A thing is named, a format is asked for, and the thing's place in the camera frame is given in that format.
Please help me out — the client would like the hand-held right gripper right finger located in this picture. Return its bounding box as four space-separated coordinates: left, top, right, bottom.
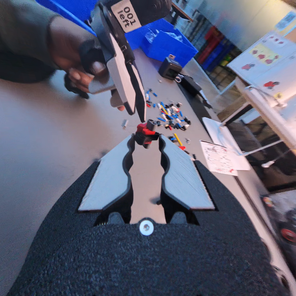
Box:
159 135 216 214

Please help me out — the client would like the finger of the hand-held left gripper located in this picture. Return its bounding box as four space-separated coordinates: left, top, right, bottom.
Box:
129 64 147 122
108 36 138 115

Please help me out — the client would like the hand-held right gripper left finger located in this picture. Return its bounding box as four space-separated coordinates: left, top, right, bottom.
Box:
78 135 136 214

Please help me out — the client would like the red toy brick piece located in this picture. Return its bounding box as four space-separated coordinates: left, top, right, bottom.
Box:
134 119 160 149

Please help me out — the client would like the pile of small toy bricks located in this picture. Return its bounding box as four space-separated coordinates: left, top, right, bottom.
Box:
144 88 197 160

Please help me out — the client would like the grey desk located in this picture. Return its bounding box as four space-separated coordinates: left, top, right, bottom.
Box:
0 46 296 296

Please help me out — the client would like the person's left hand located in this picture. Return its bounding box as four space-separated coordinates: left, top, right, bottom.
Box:
49 15 125 112

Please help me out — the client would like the printed instruction sheet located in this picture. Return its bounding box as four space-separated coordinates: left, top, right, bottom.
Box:
199 140 239 177

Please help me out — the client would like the black device with green screen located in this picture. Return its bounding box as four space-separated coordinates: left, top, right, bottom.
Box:
158 55 183 80

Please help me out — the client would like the black power adapter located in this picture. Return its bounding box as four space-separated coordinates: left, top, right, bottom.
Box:
178 74 204 104

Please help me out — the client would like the white document stand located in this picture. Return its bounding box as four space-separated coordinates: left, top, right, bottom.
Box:
202 70 296 171

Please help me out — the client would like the stack of coloured crates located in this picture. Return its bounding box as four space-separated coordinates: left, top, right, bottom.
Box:
198 26 237 71

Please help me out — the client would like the toy set cardboard box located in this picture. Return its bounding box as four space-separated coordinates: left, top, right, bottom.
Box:
261 189 296 278

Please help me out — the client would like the instruction booklet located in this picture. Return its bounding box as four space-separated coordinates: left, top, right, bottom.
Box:
227 9 296 93

